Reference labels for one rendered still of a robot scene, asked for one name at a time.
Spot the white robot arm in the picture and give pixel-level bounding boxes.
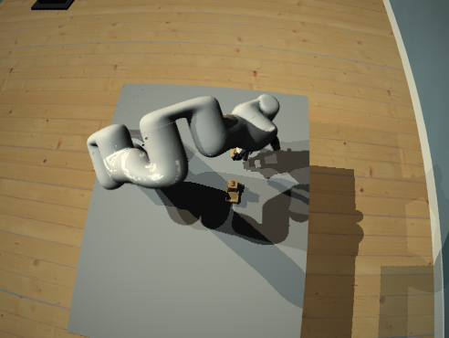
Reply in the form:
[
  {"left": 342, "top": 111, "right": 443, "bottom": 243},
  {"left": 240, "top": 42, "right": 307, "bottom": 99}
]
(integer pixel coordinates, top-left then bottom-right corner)
[{"left": 87, "top": 94, "right": 280, "bottom": 190}]

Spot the tan cube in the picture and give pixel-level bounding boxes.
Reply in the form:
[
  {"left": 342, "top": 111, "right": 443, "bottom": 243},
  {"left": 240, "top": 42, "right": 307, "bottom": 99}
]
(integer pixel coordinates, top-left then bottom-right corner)
[
  {"left": 228, "top": 180, "right": 238, "bottom": 192},
  {"left": 230, "top": 148, "right": 237, "bottom": 159}
]

